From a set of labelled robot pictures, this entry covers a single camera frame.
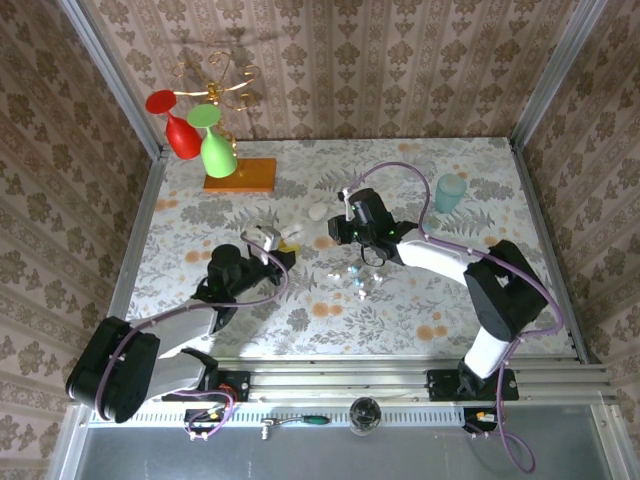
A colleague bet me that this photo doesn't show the clear glass cup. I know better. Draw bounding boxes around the clear glass cup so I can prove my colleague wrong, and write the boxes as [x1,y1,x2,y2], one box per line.
[402,148,434,182]

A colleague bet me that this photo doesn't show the teal frosted cup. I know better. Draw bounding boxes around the teal frosted cup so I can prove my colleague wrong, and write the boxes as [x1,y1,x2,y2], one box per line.
[433,174,469,215]

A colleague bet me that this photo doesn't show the green plastic wine glass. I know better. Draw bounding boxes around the green plastic wine glass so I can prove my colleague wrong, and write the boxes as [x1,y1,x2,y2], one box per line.
[186,103,239,179]

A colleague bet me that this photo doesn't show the black power connector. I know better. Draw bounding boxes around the black power connector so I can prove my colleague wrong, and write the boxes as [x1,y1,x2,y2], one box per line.
[184,407,226,426]
[462,407,501,434]

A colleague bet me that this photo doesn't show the red plastic wine glass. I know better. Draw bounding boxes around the red plastic wine glass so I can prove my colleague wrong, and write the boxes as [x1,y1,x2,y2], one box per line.
[145,89,204,161]

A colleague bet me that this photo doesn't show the round glass jar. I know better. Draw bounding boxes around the round glass jar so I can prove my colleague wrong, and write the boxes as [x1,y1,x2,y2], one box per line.
[348,397,384,436]

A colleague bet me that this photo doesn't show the grey metal sheet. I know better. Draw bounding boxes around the grey metal sheet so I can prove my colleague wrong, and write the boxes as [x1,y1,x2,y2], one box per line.
[49,399,631,480]

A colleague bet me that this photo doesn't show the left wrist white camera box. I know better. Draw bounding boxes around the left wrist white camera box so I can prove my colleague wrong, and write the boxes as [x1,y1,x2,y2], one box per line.
[255,224,282,252]

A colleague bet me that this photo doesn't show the gold wire rack wooden base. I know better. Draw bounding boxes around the gold wire rack wooden base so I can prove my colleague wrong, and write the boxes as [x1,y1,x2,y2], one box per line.
[171,51,278,194]

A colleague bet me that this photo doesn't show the aluminium side rail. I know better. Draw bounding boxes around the aluminium side rail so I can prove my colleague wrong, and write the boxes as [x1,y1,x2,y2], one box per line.
[509,142,592,365]
[92,147,169,369]

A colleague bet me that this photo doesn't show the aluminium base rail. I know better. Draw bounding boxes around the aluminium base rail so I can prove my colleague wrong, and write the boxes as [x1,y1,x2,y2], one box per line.
[69,355,619,404]

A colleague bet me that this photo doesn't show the white slotted cable duct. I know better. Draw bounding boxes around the white slotted cable duct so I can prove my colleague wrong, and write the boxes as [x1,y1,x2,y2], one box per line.
[87,405,504,427]

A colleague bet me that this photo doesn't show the green handled screwdriver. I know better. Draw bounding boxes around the green handled screwdriver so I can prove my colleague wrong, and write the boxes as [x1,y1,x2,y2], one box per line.
[259,414,331,441]

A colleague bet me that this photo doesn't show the aluminium frame post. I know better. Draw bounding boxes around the aluminium frame post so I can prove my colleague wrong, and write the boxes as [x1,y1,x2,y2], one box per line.
[58,0,170,160]
[509,0,612,150]

